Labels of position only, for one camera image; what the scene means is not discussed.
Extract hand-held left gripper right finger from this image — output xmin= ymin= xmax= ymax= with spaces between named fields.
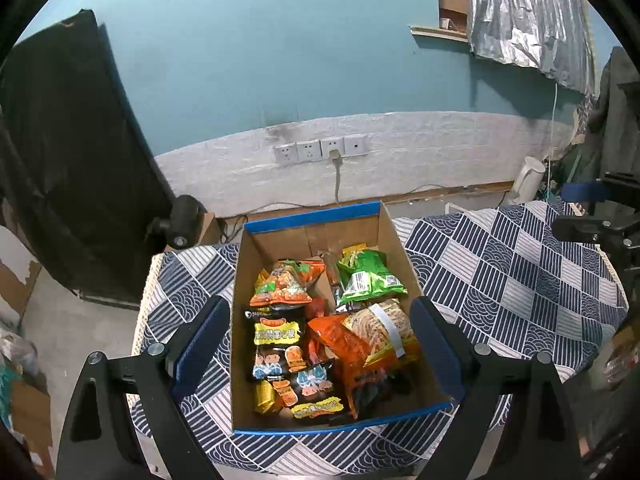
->
xmin=407 ymin=296 xmax=586 ymax=480

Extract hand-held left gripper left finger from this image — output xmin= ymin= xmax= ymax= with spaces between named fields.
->
xmin=56 ymin=295 xmax=232 ymax=480

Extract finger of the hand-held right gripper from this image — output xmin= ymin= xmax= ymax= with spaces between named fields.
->
xmin=551 ymin=214 xmax=633 ymax=246
xmin=560 ymin=172 xmax=640 ymax=206

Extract clear orange noodle snack packet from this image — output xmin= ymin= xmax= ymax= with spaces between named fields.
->
xmin=342 ymin=299 xmax=421 ymax=368

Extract black yellow-label snack packet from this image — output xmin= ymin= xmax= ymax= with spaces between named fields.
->
xmin=272 ymin=360 xmax=346 ymax=421
xmin=245 ymin=307 xmax=307 ymax=381

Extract plain orange snack packet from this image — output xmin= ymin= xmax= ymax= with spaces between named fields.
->
xmin=307 ymin=312 xmax=381 ymax=418
xmin=345 ymin=360 xmax=401 ymax=418

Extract large orange green snack packet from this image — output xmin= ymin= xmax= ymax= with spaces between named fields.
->
xmin=249 ymin=259 xmax=326 ymax=308

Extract blue-edged cardboard box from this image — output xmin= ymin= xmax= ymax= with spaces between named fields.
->
xmin=231 ymin=200 xmax=456 ymax=436

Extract white kettle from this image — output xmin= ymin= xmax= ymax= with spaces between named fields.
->
xmin=507 ymin=156 xmax=547 ymax=206

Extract hanging grey clothes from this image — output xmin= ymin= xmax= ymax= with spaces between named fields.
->
xmin=560 ymin=45 xmax=640 ymax=201

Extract navy white patterned tablecloth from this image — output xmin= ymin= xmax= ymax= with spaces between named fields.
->
xmin=131 ymin=200 xmax=630 ymax=476

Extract clear plastic bottle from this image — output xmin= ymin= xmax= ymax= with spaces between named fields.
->
xmin=602 ymin=345 xmax=640 ymax=386

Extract silver foil curtain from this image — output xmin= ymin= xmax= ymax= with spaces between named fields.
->
xmin=467 ymin=0 xmax=598 ymax=93

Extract cardboard pieces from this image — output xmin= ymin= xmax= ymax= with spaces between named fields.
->
xmin=0 ymin=380 xmax=53 ymax=480

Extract torn cardboard sheet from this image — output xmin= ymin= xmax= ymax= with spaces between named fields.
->
xmin=0 ymin=225 xmax=43 ymax=331

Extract wooden ledge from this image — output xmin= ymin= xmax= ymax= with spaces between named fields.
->
xmin=411 ymin=25 xmax=471 ymax=40

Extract brown carton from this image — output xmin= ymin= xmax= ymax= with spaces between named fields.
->
xmin=437 ymin=0 xmax=473 ymax=31

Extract thin white cable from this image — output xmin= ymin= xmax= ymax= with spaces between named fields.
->
xmin=547 ymin=82 xmax=558 ymax=161

